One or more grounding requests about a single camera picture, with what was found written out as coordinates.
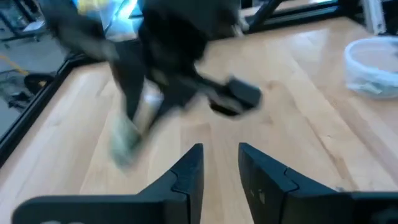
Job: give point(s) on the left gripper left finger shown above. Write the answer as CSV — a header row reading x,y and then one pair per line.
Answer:
x,y
183,193

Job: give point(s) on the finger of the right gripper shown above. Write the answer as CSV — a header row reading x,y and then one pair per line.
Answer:
x,y
242,96
124,71

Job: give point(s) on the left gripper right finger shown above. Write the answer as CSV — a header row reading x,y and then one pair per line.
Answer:
x,y
267,193

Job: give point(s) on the clear plastic bin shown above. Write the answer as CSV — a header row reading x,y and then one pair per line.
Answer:
x,y
371,62

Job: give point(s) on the black table frame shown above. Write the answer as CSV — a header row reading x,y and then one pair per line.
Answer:
x,y
31,115

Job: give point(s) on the silver aluminium bracket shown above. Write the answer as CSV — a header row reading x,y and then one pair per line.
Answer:
x,y
373,15

